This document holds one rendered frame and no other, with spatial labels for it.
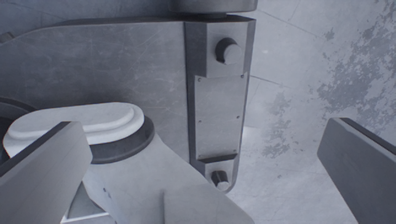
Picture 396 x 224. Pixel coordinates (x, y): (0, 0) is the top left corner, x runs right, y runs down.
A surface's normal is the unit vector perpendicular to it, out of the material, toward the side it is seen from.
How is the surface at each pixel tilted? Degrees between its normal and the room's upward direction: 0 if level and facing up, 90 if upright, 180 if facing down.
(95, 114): 90
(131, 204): 90
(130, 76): 0
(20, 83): 0
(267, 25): 0
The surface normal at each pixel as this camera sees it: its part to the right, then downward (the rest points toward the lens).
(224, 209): -0.10, -0.99
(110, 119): -0.01, -0.87
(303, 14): 0.21, 0.48
